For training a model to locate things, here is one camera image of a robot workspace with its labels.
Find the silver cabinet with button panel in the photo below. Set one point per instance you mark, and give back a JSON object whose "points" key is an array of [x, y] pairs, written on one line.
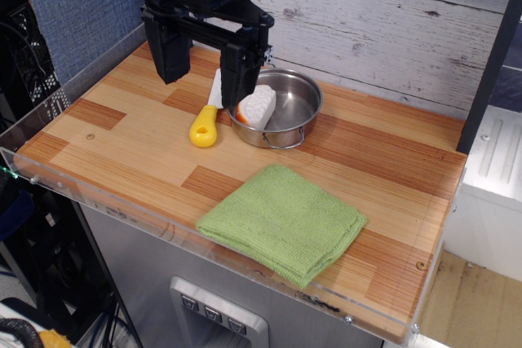
{"points": [[180, 294]]}

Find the yellow handled toy knife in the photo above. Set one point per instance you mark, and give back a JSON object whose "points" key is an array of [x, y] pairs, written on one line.
{"points": [[203, 131]]}

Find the dark right vertical post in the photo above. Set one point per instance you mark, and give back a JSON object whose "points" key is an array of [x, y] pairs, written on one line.
{"points": [[496, 58]]}

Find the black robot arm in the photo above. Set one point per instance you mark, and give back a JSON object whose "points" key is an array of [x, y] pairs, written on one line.
{"points": [[237, 28]]}

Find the stainless steel pot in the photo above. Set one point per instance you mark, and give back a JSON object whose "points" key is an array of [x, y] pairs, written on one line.
{"points": [[298, 102]]}

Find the white aluminium rail block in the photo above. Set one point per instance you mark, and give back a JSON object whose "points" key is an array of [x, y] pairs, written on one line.
{"points": [[484, 224]]}

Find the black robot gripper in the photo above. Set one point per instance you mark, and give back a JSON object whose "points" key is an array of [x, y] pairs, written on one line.
{"points": [[238, 28]]}

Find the green knitted cloth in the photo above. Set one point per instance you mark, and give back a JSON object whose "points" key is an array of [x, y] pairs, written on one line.
{"points": [[284, 222]]}

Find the clear acrylic table guard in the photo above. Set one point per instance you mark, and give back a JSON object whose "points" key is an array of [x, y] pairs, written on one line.
{"points": [[124, 146]]}

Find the black plastic crate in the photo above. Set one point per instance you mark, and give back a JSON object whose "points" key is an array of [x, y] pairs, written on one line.
{"points": [[27, 72]]}

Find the white and orange toy sushi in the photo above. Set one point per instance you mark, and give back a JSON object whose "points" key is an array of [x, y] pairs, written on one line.
{"points": [[255, 110]]}

